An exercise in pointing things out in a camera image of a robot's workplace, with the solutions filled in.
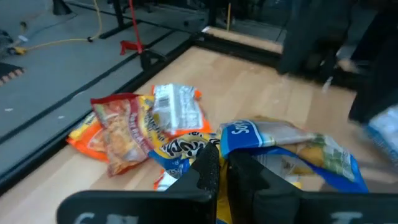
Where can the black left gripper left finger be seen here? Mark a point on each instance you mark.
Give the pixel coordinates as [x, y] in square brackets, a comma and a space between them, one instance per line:
[186, 205]

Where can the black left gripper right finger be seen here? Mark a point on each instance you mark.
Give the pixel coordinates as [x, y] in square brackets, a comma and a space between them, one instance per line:
[264, 205]

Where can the orange Maruchan noodle pack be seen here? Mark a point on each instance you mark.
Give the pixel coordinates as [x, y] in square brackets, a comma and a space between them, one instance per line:
[84, 140]
[177, 105]
[163, 182]

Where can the blue Maruchan noodle pack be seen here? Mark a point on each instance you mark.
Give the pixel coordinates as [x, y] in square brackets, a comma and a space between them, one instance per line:
[385, 130]
[183, 144]
[248, 137]

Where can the red Maruchan noodle pack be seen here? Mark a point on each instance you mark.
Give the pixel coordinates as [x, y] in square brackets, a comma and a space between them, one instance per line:
[121, 137]

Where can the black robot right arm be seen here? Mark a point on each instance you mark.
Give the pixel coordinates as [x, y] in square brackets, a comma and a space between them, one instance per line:
[311, 31]

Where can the red floor stand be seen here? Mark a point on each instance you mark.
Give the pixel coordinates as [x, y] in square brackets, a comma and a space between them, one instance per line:
[129, 46]

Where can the hazard striped black mat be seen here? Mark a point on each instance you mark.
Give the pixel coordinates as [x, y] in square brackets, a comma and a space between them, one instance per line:
[9, 73]

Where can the black conical stand foot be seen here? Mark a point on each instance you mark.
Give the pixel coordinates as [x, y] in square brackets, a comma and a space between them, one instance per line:
[61, 7]

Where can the black aluminium table frame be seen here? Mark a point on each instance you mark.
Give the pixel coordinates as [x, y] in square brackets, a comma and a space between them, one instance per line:
[236, 51]

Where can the black metal desk frame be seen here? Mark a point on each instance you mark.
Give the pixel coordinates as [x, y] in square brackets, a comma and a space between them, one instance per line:
[118, 12]

